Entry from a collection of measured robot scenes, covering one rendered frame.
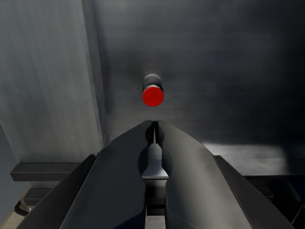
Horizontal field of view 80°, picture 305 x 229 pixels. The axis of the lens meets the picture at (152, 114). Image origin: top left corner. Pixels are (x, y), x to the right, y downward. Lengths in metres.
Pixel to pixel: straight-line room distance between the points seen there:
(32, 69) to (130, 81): 0.11
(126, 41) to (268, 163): 0.26
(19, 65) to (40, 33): 0.05
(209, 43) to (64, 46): 0.16
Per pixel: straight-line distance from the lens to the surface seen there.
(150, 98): 0.18
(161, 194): 0.32
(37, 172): 0.32
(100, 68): 0.22
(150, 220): 0.40
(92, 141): 0.28
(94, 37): 0.21
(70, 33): 0.23
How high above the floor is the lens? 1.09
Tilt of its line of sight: 62 degrees down
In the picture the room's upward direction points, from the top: 178 degrees clockwise
